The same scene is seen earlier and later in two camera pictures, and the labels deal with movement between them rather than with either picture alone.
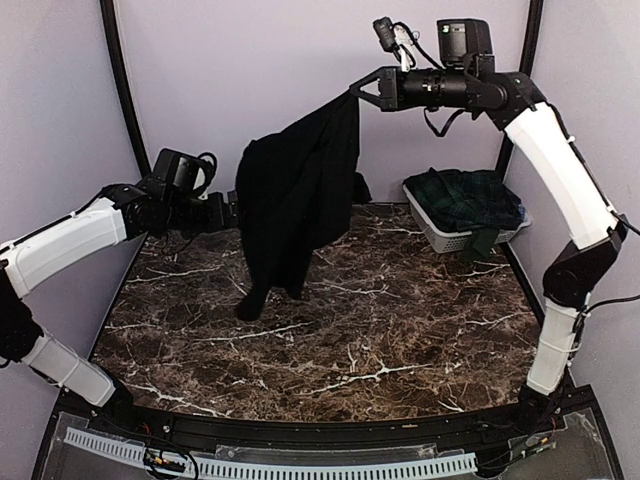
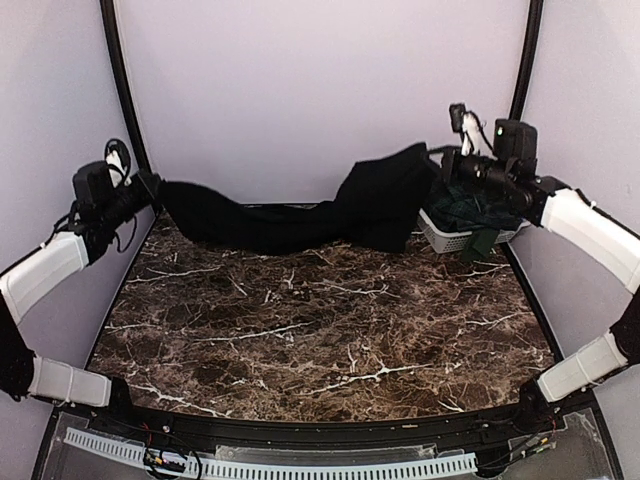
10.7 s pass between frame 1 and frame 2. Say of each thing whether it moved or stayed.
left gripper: moved
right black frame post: stayed
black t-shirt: moved
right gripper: moved
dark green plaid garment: stayed
